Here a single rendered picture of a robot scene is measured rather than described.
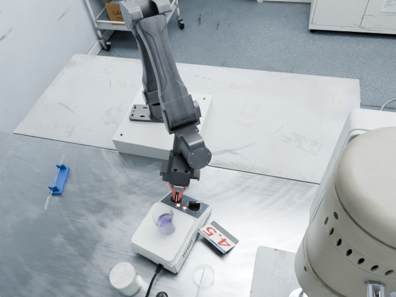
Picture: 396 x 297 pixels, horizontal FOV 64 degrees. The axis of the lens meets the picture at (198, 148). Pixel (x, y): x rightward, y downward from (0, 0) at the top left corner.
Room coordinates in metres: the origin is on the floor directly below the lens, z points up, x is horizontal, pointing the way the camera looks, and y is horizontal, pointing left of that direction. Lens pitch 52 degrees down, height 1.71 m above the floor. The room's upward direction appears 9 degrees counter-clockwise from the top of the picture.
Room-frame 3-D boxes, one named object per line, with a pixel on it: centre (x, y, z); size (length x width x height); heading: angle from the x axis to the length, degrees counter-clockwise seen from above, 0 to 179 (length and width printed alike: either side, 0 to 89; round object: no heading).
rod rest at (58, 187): (0.59, 0.45, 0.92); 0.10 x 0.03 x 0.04; 173
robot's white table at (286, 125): (0.84, 0.02, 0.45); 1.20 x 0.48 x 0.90; 68
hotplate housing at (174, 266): (0.35, 0.10, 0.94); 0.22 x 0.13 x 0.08; 145
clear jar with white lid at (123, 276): (0.24, 0.22, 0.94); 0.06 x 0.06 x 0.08
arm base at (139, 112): (0.75, 0.11, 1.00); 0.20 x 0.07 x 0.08; 76
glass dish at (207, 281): (0.23, 0.03, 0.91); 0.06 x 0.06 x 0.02
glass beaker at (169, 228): (0.33, 0.10, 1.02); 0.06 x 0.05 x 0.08; 159
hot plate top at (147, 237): (0.33, 0.12, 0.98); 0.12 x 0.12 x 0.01; 55
